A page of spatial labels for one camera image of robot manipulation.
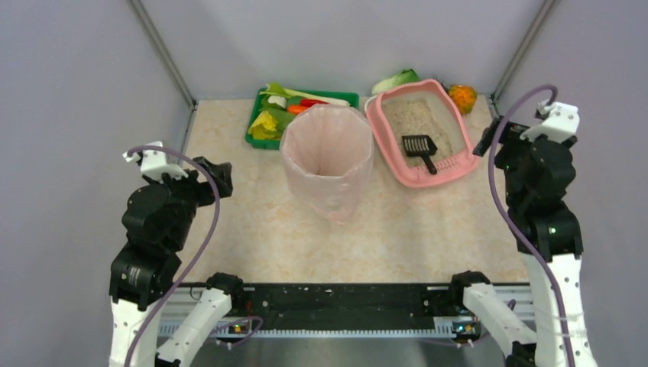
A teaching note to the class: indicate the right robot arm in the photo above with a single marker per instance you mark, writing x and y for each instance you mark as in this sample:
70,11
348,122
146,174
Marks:
537,172

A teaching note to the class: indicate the white toy leek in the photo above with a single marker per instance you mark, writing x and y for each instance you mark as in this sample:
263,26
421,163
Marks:
275,89

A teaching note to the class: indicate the cat litter sand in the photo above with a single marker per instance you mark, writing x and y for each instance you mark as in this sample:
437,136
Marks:
415,117

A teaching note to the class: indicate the toy cabbage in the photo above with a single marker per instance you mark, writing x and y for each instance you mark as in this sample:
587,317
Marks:
399,79

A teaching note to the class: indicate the pink plastic trash bag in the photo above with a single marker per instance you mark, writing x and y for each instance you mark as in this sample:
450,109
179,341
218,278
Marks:
328,156

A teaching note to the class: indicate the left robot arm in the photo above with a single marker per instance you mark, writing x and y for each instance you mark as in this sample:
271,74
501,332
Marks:
157,222

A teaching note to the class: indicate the red toy chili pepper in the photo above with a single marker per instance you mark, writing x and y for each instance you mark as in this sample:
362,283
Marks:
307,103

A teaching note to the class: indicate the green toy leaf vegetable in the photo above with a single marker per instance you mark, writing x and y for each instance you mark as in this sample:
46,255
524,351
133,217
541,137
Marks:
277,107

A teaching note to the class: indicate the yellow toy leaf vegetable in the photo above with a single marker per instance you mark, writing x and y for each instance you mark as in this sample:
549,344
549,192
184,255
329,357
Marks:
264,128

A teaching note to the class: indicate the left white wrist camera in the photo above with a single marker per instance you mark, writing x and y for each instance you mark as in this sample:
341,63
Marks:
154,164

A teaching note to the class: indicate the toy pineapple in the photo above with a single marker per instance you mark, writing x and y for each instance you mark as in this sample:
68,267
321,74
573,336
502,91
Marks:
464,98

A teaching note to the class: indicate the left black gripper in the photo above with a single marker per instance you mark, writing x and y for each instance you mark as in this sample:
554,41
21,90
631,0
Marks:
213,179

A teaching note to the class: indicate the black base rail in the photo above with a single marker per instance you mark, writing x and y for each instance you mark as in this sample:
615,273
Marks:
425,309

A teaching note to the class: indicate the black slotted litter scoop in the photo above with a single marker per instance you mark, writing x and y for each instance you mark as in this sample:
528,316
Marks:
421,146

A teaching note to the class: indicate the orange toy carrot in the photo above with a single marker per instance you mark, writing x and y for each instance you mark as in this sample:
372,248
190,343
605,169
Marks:
296,109

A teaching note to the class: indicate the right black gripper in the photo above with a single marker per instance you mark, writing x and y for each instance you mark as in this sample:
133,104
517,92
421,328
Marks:
492,138

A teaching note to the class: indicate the pink litter box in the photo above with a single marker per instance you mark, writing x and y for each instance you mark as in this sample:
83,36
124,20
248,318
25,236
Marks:
460,163

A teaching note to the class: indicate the green plastic tray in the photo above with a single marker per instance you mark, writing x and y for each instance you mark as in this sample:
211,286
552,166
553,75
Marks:
353,98

